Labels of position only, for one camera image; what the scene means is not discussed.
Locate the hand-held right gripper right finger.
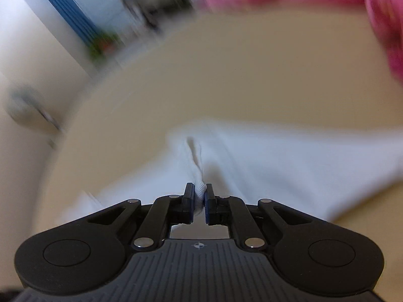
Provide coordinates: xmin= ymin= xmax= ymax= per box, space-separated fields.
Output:
xmin=204 ymin=182 xmax=316 ymax=252

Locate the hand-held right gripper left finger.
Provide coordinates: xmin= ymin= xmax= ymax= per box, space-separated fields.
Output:
xmin=84 ymin=182 xmax=194 ymax=252

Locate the white long-sleeved garment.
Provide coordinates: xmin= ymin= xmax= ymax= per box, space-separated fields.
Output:
xmin=60 ymin=118 xmax=403 ymax=227

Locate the pile of dark clothes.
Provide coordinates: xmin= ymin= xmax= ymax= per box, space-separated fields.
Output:
xmin=120 ymin=0 xmax=196 ymax=36

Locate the beige bed mat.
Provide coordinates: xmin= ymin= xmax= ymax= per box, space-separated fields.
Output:
xmin=31 ymin=13 xmax=403 ymax=236

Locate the potted green plant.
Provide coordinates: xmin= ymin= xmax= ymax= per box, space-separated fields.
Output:
xmin=88 ymin=31 xmax=123 ymax=61

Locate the white standing fan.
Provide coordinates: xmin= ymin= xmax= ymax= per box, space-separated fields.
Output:
xmin=6 ymin=86 xmax=62 ymax=133

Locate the window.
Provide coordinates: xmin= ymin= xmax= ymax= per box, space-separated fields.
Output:
xmin=53 ymin=0 xmax=177 ymax=48

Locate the blue curtain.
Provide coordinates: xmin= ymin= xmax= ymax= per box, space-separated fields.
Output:
xmin=34 ymin=0 xmax=99 ymax=55

